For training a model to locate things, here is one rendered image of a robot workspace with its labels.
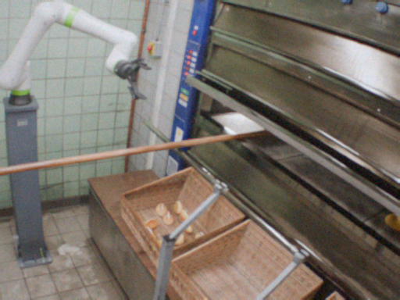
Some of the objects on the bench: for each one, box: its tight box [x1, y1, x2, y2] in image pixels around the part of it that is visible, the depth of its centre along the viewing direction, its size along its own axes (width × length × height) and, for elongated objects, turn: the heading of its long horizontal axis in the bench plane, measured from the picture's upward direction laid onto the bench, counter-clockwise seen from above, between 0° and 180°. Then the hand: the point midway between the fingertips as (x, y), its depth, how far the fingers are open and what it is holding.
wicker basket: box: [120, 166, 245, 270], centre depth 202 cm, size 49×56×28 cm
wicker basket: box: [168, 220, 323, 300], centre depth 161 cm, size 49×56×28 cm
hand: (145, 83), depth 155 cm, fingers open, 13 cm apart
